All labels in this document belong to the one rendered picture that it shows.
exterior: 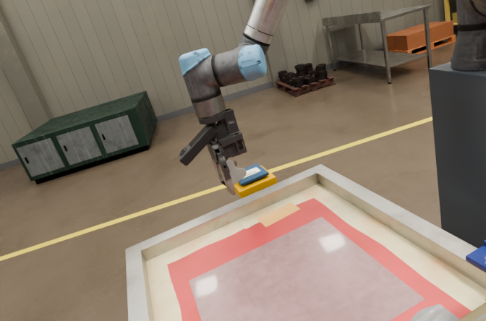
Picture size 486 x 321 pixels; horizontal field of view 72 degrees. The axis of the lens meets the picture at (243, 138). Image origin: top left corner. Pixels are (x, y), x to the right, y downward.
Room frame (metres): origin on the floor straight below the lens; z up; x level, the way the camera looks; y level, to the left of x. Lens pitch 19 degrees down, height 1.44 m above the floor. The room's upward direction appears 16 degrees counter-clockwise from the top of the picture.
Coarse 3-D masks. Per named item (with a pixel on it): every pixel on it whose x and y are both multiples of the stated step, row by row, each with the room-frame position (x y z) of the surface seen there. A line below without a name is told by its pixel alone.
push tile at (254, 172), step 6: (246, 168) 1.05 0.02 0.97; (252, 168) 1.04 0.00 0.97; (258, 168) 1.03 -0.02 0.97; (246, 174) 1.01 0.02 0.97; (252, 174) 1.00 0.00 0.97; (258, 174) 0.98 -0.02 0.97; (264, 174) 0.98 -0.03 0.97; (240, 180) 0.98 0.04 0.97; (246, 180) 0.97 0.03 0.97; (252, 180) 0.97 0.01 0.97
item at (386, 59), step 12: (372, 12) 4.86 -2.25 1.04; (384, 12) 5.47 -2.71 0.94; (396, 12) 4.95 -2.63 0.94; (408, 12) 4.73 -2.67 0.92; (324, 24) 6.64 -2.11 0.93; (336, 24) 6.10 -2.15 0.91; (348, 24) 5.66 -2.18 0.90; (360, 24) 6.69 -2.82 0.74; (384, 24) 4.73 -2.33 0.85; (360, 36) 6.71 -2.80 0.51; (384, 36) 4.73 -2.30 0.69; (384, 48) 4.74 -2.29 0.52; (348, 60) 6.06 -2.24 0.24; (360, 60) 5.76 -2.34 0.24; (372, 60) 5.48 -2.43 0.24; (384, 60) 5.25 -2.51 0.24; (396, 60) 5.01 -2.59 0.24; (408, 60) 4.81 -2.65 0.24
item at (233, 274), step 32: (192, 256) 0.68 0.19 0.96; (224, 256) 0.65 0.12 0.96; (256, 256) 0.62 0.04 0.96; (192, 288) 0.57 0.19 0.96; (224, 288) 0.55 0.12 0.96; (256, 288) 0.52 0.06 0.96; (288, 288) 0.50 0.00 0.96; (192, 320) 0.49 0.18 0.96; (224, 320) 0.47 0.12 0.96; (256, 320) 0.45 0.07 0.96; (288, 320) 0.43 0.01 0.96
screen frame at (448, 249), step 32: (256, 192) 0.83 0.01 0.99; (288, 192) 0.82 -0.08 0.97; (352, 192) 0.70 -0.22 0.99; (192, 224) 0.76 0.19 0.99; (224, 224) 0.77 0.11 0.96; (384, 224) 0.60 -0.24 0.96; (416, 224) 0.53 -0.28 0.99; (128, 256) 0.70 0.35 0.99; (448, 256) 0.45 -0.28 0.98; (128, 288) 0.59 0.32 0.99
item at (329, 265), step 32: (256, 224) 0.74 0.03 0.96; (288, 224) 0.70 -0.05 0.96; (320, 224) 0.66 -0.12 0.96; (288, 256) 0.59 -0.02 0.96; (320, 256) 0.56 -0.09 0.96; (352, 256) 0.54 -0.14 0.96; (384, 256) 0.51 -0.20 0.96; (320, 288) 0.48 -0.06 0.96; (352, 288) 0.46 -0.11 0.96; (384, 288) 0.44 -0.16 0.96; (416, 288) 0.43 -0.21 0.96; (320, 320) 0.42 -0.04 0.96; (352, 320) 0.40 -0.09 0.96; (384, 320) 0.39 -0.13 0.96
